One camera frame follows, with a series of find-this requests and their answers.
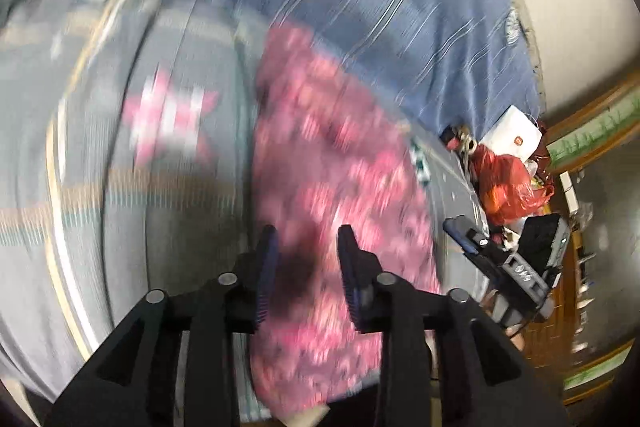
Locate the blue plaid bedsheet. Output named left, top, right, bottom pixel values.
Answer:
left=30, top=0, right=543, bottom=140

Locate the red plastic bag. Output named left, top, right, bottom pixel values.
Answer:
left=470, top=143, right=557, bottom=228

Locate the wooden furniture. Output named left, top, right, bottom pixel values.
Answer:
left=520, top=79, right=640, bottom=408

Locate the white box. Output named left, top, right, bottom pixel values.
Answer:
left=479, top=104, right=544, bottom=164

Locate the maroon floral garment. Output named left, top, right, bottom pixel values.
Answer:
left=249, top=21, right=443, bottom=414

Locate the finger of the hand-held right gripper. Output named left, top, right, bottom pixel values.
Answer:
left=442, top=215, right=493, bottom=262

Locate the grey star print blanket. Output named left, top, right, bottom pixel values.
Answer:
left=0, top=0, right=493, bottom=423

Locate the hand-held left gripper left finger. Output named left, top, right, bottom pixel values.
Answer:
left=45, top=224, right=280, bottom=427

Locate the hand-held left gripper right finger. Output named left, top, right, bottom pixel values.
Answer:
left=337, top=224, right=570, bottom=427

